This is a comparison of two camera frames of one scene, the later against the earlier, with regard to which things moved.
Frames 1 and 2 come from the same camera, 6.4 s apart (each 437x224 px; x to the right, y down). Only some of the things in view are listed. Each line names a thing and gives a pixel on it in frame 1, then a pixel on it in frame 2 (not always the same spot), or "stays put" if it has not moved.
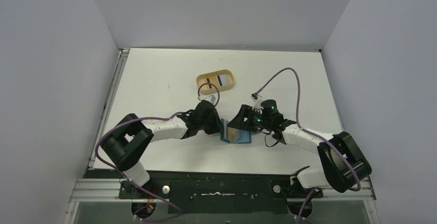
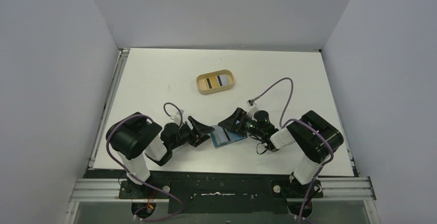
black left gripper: (218, 127) to (202, 130)
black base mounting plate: (219, 192) stays put
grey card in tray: (222, 80) stays put
